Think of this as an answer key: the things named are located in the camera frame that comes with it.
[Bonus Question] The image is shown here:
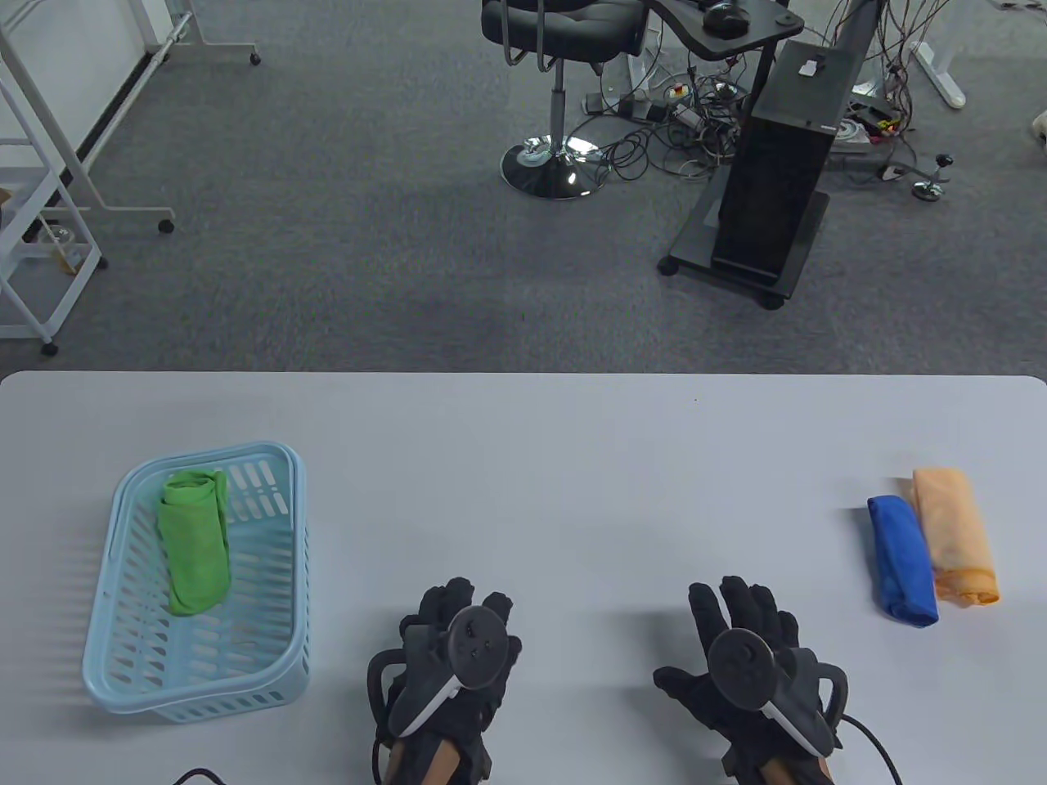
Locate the light blue plastic basket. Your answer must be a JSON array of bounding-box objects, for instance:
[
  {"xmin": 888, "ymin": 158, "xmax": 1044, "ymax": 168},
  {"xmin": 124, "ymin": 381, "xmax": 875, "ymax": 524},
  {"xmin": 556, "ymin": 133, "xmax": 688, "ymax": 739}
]
[{"xmin": 82, "ymin": 442, "xmax": 312, "ymax": 724}]

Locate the black object on side desk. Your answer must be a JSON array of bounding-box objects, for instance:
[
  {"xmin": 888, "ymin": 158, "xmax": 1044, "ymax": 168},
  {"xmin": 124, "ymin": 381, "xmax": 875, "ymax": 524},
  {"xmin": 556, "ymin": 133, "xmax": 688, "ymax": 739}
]
[{"xmin": 702, "ymin": 0, "xmax": 751, "ymax": 36}]

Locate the black computer tower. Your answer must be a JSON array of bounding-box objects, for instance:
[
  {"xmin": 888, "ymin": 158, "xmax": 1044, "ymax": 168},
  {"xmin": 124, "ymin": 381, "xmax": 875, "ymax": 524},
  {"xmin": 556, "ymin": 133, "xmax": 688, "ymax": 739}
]
[{"xmin": 710, "ymin": 39, "xmax": 870, "ymax": 287}]

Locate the green rectangular towel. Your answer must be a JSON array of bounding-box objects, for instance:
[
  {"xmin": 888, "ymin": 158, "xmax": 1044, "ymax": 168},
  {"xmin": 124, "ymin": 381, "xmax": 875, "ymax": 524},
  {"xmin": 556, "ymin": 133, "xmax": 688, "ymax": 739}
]
[{"xmin": 157, "ymin": 468, "xmax": 233, "ymax": 617}]

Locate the black slanted post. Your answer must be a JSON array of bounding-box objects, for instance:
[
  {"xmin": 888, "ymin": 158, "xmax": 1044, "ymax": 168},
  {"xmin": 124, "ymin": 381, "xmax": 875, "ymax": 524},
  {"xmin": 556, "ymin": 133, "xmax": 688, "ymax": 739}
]
[{"xmin": 820, "ymin": 0, "xmax": 886, "ymax": 60}]

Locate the orange rectangular towel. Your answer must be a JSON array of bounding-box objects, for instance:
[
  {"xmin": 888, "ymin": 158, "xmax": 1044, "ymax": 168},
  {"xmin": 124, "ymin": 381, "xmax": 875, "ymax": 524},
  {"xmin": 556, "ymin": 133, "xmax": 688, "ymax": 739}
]
[{"xmin": 910, "ymin": 467, "xmax": 1001, "ymax": 608}]

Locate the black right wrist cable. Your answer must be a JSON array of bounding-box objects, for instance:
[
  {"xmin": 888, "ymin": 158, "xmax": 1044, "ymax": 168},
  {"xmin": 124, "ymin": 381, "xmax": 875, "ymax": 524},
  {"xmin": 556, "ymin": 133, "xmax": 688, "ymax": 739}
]
[{"xmin": 843, "ymin": 715, "xmax": 905, "ymax": 785}]

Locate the blue rectangular towel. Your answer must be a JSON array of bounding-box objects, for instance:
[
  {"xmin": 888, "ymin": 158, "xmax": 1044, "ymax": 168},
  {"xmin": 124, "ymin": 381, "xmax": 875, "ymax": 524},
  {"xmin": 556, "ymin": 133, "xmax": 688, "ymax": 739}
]
[{"xmin": 867, "ymin": 495, "xmax": 940, "ymax": 629}]

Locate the black swivel chair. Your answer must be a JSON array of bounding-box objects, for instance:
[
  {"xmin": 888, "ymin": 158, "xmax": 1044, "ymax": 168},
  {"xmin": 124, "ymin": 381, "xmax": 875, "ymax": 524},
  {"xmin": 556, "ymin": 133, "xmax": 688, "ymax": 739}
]
[{"xmin": 480, "ymin": 0, "xmax": 649, "ymax": 201}]

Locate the person's left hand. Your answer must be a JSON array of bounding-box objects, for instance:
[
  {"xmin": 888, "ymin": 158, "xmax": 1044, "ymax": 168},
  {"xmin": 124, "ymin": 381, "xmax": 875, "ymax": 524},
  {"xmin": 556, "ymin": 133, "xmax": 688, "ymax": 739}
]
[{"xmin": 379, "ymin": 577, "xmax": 524, "ymax": 785}]

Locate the black left hand controller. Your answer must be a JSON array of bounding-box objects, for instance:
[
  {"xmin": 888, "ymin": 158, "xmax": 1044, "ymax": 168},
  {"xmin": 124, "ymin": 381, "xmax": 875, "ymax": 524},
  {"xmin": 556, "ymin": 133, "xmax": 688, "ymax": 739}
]
[{"xmin": 366, "ymin": 607, "xmax": 510, "ymax": 738}]

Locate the black right hand controller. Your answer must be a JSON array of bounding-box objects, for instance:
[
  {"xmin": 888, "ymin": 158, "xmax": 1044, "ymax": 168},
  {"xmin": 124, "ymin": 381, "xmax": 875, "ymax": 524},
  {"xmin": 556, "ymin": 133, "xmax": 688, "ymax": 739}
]
[{"xmin": 707, "ymin": 628, "xmax": 850, "ymax": 757}]

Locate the round white floor device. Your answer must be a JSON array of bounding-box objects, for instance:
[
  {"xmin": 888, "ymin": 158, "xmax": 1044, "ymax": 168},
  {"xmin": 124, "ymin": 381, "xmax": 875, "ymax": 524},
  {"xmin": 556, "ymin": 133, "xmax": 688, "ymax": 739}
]
[{"xmin": 830, "ymin": 117, "xmax": 873, "ymax": 156}]

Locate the white rolling whiteboard stand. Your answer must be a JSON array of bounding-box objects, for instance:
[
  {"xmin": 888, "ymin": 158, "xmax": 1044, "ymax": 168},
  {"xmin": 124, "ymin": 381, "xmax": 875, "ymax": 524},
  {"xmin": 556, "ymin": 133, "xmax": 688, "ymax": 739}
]
[{"xmin": 0, "ymin": 0, "xmax": 264, "ymax": 236}]

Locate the person's left forearm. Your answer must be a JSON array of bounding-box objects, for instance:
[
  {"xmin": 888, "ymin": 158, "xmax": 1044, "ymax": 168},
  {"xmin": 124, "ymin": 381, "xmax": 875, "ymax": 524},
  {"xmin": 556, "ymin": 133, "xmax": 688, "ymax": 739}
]
[{"xmin": 384, "ymin": 736, "xmax": 463, "ymax": 785}]

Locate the black rolling base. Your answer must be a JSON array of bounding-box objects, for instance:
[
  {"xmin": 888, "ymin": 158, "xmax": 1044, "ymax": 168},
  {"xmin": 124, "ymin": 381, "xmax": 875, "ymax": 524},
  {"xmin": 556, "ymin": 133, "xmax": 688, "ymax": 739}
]
[{"xmin": 658, "ymin": 176, "xmax": 832, "ymax": 310}]

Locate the black hand controller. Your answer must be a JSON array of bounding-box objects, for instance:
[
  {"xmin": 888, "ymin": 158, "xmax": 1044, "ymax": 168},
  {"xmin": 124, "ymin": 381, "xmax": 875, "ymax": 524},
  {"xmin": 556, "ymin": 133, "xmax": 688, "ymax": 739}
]
[
  {"xmin": 707, "ymin": 628, "xmax": 850, "ymax": 757},
  {"xmin": 366, "ymin": 607, "xmax": 510, "ymax": 738}
]

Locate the white metal rack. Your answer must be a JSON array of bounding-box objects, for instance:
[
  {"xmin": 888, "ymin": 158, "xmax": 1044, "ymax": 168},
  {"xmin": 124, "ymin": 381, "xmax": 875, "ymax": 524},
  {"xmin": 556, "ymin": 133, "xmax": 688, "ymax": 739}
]
[{"xmin": 0, "ymin": 74, "xmax": 109, "ymax": 357}]

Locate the tangle of floor cables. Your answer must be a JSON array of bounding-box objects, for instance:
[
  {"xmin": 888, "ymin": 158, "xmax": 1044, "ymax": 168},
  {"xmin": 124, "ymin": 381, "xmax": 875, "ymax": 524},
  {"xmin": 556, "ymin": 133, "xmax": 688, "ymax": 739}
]
[{"xmin": 573, "ymin": 0, "xmax": 954, "ymax": 186}]

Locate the person's right forearm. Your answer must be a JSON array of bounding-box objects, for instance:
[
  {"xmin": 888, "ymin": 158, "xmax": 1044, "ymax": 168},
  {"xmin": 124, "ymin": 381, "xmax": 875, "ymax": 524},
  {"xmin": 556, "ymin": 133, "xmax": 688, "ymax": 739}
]
[{"xmin": 757, "ymin": 756, "xmax": 835, "ymax": 785}]

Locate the chrome stand foot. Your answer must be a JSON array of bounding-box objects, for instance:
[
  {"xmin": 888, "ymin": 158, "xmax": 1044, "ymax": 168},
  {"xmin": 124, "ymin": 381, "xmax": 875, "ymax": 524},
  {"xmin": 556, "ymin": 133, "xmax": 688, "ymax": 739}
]
[{"xmin": 879, "ymin": 152, "xmax": 955, "ymax": 202}]

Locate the person's right hand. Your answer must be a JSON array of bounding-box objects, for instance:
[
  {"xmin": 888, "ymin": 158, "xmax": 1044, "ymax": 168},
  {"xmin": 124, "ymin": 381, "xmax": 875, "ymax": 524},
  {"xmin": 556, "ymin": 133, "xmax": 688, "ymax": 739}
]
[{"xmin": 653, "ymin": 576, "xmax": 843, "ymax": 785}]

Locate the small black side desk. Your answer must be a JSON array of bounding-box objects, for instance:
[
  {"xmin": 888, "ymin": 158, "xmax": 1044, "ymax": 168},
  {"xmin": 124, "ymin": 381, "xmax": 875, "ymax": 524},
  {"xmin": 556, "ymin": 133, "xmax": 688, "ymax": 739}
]
[{"xmin": 646, "ymin": 0, "xmax": 807, "ymax": 103}]

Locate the white desk leg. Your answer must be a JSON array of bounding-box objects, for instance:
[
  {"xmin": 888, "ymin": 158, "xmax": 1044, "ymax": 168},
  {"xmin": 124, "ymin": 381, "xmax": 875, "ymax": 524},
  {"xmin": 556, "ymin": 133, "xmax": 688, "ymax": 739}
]
[{"xmin": 910, "ymin": 41, "xmax": 968, "ymax": 110}]

